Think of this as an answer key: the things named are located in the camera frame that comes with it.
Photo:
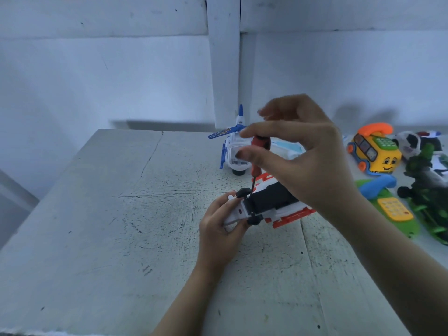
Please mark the person's right hand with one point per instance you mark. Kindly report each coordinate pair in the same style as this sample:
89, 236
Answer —
311, 161

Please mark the person's left hand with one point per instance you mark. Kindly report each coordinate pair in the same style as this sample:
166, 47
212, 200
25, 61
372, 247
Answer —
220, 238

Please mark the white toy airplane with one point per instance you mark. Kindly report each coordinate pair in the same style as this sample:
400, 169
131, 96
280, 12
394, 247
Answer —
287, 149

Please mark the red screwdriver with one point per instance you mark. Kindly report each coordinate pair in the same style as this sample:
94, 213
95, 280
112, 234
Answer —
257, 154

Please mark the red white toy vehicle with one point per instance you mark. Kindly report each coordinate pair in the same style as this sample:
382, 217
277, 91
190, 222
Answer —
276, 203

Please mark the yellow orange toy car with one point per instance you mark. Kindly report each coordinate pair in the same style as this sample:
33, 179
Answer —
374, 150

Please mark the white blue toy vehicle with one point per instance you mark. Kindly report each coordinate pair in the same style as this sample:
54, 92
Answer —
234, 147

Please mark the green orange toy car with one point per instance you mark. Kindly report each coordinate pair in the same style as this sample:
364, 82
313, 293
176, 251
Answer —
388, 206

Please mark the black white toy car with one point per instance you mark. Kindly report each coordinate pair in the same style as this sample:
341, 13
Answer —
423, 144

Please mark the dark green toy helicopter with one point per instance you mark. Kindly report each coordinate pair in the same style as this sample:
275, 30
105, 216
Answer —
428, 196

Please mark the person's left forearm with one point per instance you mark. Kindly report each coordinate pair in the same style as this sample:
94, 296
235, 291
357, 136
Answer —
185, 304

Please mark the white wooden table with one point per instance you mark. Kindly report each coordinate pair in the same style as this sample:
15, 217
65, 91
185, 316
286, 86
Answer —
105, 227

